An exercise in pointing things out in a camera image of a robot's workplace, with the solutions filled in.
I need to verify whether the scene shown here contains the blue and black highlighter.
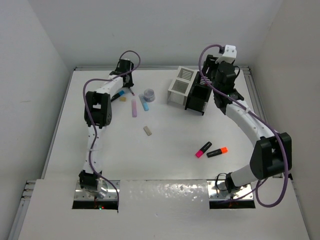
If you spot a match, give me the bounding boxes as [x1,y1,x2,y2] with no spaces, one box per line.
[111,90,125,102]

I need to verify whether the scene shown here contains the pastel pink highlighter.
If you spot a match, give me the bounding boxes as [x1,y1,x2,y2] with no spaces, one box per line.
[131,99,138,118]

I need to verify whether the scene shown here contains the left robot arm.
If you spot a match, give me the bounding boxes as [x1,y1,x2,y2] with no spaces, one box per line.
[79,59,134,192]

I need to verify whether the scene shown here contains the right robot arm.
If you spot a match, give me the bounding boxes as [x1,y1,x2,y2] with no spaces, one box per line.
[201,54,292,193]

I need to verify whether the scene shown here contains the black slotted organizer container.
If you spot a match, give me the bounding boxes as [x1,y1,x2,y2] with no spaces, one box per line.
[184,71,212,115]

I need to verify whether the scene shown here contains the clear jar of paperclips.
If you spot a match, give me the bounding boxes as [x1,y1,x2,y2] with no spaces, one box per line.
[143,88,156,103]

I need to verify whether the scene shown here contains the pastel blue highlighter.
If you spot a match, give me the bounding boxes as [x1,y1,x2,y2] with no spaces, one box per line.
[139,94,149,111]

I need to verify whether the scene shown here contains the white slotted organizer container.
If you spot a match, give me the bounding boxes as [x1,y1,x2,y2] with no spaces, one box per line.
[167,66,197,106]

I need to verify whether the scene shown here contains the white dirty eraser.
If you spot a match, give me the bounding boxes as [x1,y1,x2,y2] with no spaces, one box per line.
[143,126,152,136]

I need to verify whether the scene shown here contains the pink and black highlighter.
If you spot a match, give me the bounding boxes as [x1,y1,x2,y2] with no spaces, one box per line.
[195,141,212,158]

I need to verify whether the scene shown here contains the orange and black highlighter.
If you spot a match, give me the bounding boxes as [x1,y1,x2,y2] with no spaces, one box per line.
[206,147,228,158]

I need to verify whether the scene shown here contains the white front panel board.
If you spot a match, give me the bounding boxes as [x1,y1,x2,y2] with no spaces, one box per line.
[19,179,309,240]

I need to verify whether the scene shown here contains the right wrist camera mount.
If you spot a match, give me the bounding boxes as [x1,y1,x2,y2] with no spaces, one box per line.
[215,45,237,64]

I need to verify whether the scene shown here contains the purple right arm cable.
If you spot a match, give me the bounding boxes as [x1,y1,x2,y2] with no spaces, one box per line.
[198,44,287,208]

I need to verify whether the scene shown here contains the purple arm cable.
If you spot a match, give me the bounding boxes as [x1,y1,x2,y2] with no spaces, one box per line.
[198,44,287,208]
[82,50,141,210]

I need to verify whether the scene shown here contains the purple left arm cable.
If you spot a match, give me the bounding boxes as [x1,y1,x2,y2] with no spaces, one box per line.
[82,50,141,210]

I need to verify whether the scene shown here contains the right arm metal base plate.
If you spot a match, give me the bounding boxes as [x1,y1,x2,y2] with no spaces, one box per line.
[207,180,254,202]

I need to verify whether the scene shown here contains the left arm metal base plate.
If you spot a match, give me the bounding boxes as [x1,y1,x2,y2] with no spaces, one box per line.
[73,179,120,202]

